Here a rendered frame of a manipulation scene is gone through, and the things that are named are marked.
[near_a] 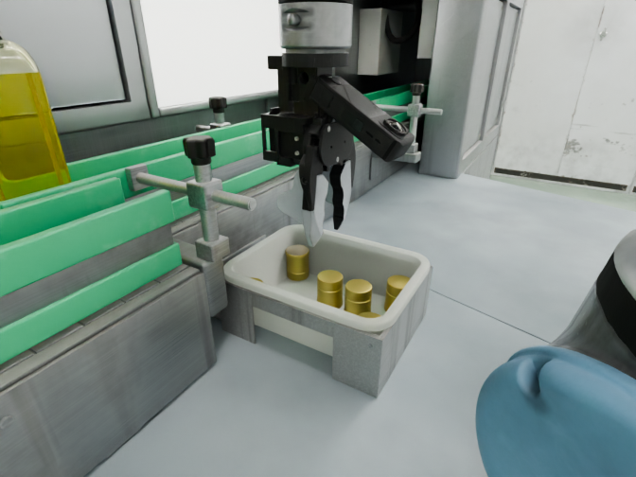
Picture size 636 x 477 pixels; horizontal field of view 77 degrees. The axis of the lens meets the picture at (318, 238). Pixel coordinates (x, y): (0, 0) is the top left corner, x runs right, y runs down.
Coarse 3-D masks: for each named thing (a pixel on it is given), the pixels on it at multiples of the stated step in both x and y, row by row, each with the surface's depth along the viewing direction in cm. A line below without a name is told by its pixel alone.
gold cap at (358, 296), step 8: (352, 280) 51; (360, 280) 51; (352, 288) 50; (360, 288) 50; (368, 288) 50; (344, 296) 51; (352, 296) 49; (360, 296) 49; (368, 296) 49; (344, 304) 51; (352, 304) 50; (360, 304) 49; (368, 304) 50; (352, 312) 50; (360, 312) 50
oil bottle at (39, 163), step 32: (0, 64) 33; (32, 64) 35; (0, 96) 33; (32, 96) 35; (0, 128) 34; (32, 128) 36; (0, 160) 35; (32, 160) 37; (64, 160) 39; (32, 192) 37
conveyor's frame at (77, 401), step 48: (192, 240) 52; (240, 240) 60; (192, 288) 40; (96, 336) 32; (144, 336) 36; (192, 336) 42; (0, 384) 27; (48, 384) 29; (96, 384) 33; (144, 384) 37; (0, 432) 27; (48, 432) 30; (96, 432) 34
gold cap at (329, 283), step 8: (328, 272) 53; (336, 272) 53; (320, 280) 51; (328, 280) 51; (336, 280) 51; (320, 288) 52; (328, 288) 51; (336, 288) 51; (320, 296) 52; (328, 296) 52; (336, 296) 52; (328, 304) 52; (336, 304) 52
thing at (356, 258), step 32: (256, 256) 53; (320, 256) 59; (352, 256) 57; (384, 256) 54; (416, 256) 51; (256, 288) 45; (288, 288) 58; (384, 288) 55; (416, 288) 46; (352, 320) 40; (384, 320) 39
